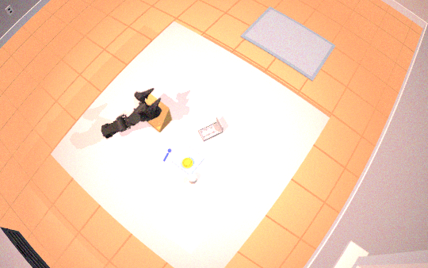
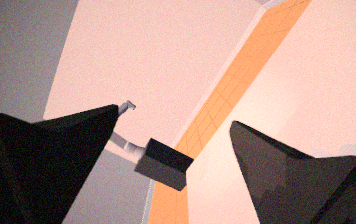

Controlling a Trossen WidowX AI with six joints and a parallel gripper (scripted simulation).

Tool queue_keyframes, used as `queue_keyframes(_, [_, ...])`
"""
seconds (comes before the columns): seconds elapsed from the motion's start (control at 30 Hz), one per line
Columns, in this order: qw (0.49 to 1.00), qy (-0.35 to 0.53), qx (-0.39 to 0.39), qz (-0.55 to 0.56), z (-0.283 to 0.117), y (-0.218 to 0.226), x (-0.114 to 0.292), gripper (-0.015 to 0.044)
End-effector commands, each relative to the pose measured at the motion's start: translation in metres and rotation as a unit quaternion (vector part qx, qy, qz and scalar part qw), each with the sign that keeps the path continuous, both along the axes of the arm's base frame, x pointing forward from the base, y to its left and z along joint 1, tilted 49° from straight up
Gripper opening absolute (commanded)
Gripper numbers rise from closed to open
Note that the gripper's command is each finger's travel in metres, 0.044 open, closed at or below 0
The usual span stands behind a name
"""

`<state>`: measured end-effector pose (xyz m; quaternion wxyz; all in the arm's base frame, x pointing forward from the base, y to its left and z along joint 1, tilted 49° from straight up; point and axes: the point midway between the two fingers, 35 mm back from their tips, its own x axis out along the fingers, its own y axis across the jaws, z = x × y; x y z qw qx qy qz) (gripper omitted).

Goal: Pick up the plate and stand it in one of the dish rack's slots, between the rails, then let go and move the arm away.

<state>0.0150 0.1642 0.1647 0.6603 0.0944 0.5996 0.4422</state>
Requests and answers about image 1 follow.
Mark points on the grey dish rack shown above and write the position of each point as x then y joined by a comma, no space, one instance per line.
211,130

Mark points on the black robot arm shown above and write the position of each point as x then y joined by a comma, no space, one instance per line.
122,122

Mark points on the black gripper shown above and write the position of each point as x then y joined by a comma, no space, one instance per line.
141,96

